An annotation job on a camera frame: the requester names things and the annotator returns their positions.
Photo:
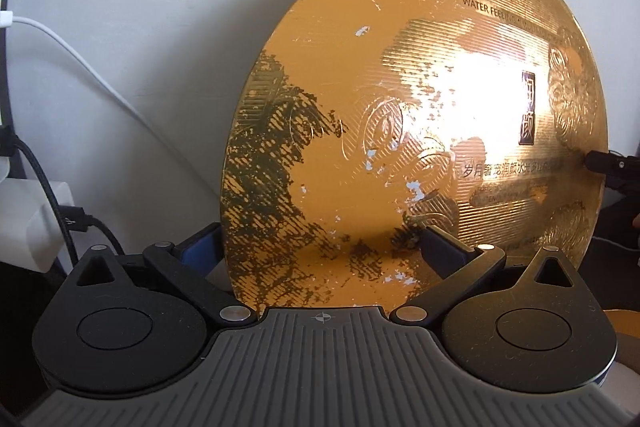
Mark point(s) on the dark desktop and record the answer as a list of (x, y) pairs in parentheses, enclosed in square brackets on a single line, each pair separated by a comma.
[(617, 247)]

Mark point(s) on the round gold box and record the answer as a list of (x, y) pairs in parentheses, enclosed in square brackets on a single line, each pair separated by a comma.
[(625, 319)]

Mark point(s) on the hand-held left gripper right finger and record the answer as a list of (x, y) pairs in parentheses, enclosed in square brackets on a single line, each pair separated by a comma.
[(440, 252)]

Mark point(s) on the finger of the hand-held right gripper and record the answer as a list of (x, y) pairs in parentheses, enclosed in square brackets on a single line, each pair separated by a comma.
[(612, 167)]

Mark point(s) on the round gold box lid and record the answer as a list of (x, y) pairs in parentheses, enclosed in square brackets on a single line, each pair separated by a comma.
[(390, 132)]

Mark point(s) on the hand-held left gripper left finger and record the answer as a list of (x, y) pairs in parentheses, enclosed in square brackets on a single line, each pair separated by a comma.
[(200, 252)]

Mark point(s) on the white charger plugs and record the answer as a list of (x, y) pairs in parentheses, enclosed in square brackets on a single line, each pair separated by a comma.
[(50, 197)]

